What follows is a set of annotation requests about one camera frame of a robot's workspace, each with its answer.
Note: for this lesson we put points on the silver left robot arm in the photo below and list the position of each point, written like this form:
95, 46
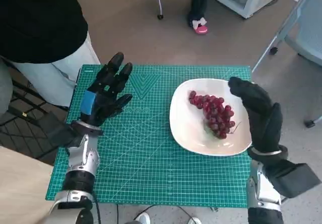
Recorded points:
80, 158

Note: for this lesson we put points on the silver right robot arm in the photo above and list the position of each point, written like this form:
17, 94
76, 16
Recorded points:
264, 198

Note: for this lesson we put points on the black metal floor frame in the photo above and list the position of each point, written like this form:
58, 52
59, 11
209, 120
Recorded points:
25, 128

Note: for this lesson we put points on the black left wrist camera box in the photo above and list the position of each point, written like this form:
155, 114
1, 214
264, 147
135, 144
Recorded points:
63, 133

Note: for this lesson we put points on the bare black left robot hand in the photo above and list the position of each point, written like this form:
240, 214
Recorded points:
103, 100

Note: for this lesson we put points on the white shoe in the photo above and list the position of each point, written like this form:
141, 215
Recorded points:
142, 219
194, 220

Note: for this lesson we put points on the blue-grey chair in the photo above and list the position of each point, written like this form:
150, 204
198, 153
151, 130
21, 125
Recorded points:
309, 37

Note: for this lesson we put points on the white plate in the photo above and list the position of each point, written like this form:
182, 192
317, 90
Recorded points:
186, 133

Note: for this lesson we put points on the light wooden table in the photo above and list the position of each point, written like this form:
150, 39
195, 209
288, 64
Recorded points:
20, 188

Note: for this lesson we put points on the red toy grape bunch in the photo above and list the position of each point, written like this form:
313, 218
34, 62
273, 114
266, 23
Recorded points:
216, 113

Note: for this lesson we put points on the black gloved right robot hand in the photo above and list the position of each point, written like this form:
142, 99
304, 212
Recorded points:
264, 123

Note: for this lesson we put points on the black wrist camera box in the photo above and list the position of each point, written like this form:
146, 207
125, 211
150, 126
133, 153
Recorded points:
63, 133
296, 178

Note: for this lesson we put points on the green cutting mat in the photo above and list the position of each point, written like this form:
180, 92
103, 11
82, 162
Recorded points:
151, 163

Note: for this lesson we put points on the pink slipper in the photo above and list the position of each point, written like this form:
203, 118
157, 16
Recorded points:
201, 28

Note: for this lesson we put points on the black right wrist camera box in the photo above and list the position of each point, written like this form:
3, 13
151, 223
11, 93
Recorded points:
296, 178

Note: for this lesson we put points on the person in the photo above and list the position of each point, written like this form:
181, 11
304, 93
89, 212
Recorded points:
37, 20
198, 5

